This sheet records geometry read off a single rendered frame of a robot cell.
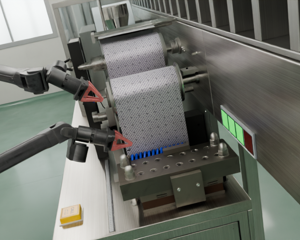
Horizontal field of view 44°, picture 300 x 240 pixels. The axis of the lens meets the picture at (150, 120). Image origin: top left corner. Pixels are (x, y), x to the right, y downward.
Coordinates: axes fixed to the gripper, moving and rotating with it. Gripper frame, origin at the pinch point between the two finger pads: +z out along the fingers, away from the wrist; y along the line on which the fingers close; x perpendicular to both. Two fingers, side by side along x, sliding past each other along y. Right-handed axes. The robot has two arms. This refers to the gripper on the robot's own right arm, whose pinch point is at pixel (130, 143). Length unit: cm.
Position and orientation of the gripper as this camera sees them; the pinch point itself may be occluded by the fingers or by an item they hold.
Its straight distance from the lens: 136.3
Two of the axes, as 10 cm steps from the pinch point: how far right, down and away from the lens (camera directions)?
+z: 9.5, 2.1, 2.2
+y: 1.4, 3.3, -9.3
